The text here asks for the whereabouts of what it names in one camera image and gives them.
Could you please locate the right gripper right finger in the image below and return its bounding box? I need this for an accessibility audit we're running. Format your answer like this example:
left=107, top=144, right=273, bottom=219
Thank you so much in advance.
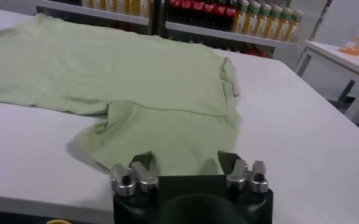
left=217, top=150, right=269, bottom=194

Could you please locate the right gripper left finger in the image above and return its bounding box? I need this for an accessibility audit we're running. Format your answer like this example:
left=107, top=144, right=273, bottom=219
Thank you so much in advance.
left=110, top=151, right=160, bottom=197

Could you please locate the light green polo shirt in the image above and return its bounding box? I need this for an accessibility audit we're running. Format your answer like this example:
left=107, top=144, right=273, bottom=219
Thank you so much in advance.
left=0, top=13, right=241, bottom=177

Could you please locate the glass door beverage cabinet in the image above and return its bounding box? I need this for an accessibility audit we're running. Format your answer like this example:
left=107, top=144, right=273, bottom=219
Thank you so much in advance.
left=34, top=0, right=160, bottom=36
left=154, top=0, right=334, bottom=60

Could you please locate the yellow tea bottle green label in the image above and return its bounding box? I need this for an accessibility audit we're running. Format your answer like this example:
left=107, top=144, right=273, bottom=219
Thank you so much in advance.
left=230, top=0, right=250, bottom=33
left=284, top=9, right=305, bottom=43
left=273, top=7, right=294, bottom=41
left=254, top=2, right=271, bottom=37
left=263, top=5, right=283, bottom=40
left=242, top=1, right=261, bottom=35

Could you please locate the white side table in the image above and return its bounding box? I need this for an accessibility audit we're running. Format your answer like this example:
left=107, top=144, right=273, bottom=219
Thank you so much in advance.
left=294, top=39, right=359, bottom=124

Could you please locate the glass flask orange liquid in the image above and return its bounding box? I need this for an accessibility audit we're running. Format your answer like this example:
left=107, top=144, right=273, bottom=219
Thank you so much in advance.
left=338, top=35, right=359, bottom=57

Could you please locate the cola bottle red cap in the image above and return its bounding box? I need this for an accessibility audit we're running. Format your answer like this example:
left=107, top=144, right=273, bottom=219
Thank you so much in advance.
left=203, top=0, right=216, bottom=27
left=224, top=0, right=240, bottom=31
left=169, top=0, right=182, bottom=22
left=214, top=0, right=228, bottom=29
left=180, top=0, right=194, bottom=24
left=192, top=0, right=205, bottom=26

